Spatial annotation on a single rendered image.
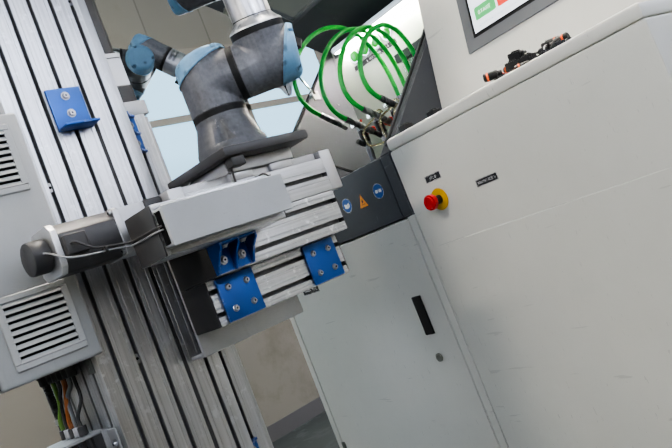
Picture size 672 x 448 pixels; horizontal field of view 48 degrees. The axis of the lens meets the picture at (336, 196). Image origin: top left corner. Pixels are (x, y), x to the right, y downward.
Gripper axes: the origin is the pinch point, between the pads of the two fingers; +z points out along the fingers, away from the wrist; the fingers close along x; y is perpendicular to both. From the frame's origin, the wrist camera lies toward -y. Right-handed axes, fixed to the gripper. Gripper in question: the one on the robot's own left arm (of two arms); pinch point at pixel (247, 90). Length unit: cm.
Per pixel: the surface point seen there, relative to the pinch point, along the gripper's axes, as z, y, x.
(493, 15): 48, -8, 60
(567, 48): 54, 24, 90
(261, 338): 51, 4, -194
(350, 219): 40, 32, 13
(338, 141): 33.7, -17.6, -29.7
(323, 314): 47, 47, -19
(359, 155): 43, -18, -33
